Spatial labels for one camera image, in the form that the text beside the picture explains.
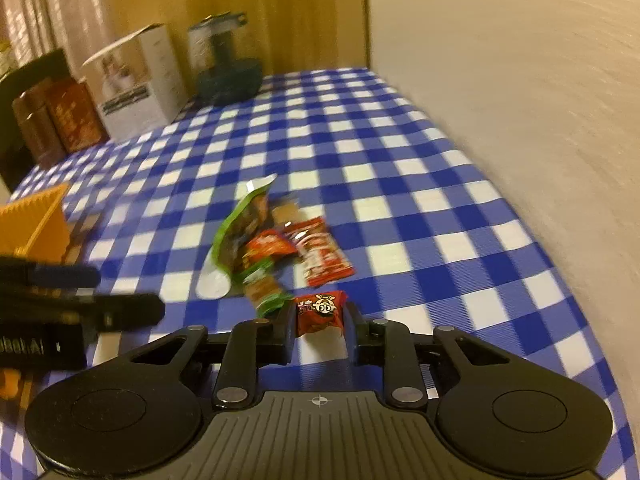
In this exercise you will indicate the orange plastic tray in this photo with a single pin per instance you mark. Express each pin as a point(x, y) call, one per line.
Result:
point(35, 225)

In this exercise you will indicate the brown cylindrical tin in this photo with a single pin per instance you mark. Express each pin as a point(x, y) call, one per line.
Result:
point(32, 125)

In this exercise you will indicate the blue white checked tablecloth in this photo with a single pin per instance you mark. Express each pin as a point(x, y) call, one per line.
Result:
point(400, 185)

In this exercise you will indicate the red gold printed tin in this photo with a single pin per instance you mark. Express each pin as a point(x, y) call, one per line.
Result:
point(75, 115)

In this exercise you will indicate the green orange snack packet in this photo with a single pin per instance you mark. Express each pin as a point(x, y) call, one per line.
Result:
point(262, 290)

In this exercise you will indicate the white cardboard box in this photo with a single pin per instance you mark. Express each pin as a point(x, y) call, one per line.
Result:
point(135, 95)

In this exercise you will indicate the small red candy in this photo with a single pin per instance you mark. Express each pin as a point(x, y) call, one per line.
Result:
point(320, 310)

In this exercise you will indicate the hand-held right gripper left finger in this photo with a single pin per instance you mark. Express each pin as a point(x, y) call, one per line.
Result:
point(287, 332)

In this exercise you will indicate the green white snack packet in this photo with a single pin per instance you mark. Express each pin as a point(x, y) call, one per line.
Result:
point(235, 235)

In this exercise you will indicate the glass jar with green lid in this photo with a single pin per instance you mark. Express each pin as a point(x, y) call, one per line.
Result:
point(225, 75)

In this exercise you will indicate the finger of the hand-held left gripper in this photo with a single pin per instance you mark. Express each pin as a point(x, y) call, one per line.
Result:
point(65, 276)
point(130, 310)

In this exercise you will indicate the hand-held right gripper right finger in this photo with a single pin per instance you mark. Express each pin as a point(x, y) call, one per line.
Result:
point(352, 332)

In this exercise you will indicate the sheer pale curtain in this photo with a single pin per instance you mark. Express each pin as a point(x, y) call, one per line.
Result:
point(50, 10)

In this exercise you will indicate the red white snack packet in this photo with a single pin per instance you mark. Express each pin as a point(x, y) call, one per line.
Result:
point(322, 257)

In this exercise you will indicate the yellow curtain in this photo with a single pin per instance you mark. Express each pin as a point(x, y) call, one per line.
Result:
point(300, 10)

